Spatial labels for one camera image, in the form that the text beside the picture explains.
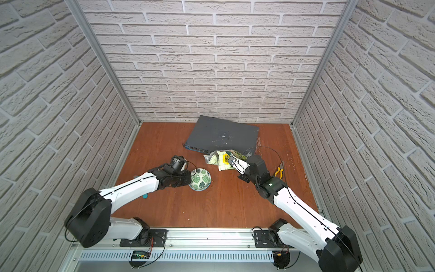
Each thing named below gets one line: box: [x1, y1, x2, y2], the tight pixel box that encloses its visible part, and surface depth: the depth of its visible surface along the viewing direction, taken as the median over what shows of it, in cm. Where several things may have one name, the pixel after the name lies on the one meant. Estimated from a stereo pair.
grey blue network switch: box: [182, 115, 260, 155], surface depth 109 cm
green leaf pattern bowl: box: [188, 167, 212, 192], surface depth 91 cm
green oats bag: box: [203, 149, 248, 172], surface depth 73 cm
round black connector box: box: [273, 250, 291, 270], surface depth 72 cm
